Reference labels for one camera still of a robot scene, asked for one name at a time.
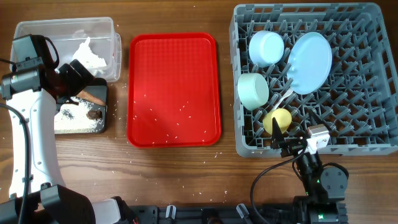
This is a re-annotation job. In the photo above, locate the yellow plastic cup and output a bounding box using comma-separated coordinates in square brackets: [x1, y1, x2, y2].
[262, 108, 292, 134]

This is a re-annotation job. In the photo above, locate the black waste tray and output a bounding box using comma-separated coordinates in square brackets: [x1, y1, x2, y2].
[54, 78, 108, 134]

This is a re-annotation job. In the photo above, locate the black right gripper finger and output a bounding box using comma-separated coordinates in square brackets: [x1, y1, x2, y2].
[272, 118, 284, 144]
[308, 109, 330, 130]

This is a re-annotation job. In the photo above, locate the white rice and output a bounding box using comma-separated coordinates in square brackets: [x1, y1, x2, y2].
[54, 97, 105, 134]

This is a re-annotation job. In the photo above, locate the red plastic tray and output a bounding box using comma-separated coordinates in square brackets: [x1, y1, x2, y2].
[126, 32, 221, 148]

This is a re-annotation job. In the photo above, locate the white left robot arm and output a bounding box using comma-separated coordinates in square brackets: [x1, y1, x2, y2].
[1, 34, 125, 223]

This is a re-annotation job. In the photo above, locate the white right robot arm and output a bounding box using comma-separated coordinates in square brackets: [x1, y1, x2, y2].
[271, 111, 349, 224]

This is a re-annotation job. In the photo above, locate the white wrapper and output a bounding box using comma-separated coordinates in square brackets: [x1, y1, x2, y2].
[72, 37, 107, 76]

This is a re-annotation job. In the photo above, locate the brown sweet potato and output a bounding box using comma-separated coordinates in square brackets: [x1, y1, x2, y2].
[76, 90, 106, 106]

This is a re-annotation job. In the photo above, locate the clear plastic bin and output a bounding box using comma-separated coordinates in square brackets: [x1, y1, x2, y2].
[14, 17, 122, 82]

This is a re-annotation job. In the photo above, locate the light blue bowl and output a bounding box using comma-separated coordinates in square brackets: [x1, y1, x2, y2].
[249, 30, 284, 67]

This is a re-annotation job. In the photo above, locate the brown food lump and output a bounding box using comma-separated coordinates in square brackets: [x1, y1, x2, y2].
[86, 110, 103, 120]

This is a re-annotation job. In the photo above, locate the light blue plate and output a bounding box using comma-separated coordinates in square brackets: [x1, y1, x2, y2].
[287, 32, 333, 95]

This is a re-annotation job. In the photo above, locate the white plastic spoon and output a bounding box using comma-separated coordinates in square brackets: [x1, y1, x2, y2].
[271, 88, 294, 111]

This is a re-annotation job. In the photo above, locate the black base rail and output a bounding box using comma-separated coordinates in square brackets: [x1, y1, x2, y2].
[130, 203, 348, 224]

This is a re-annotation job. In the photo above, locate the green bowl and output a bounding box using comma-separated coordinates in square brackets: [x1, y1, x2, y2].
[237, 73, 269, 111]

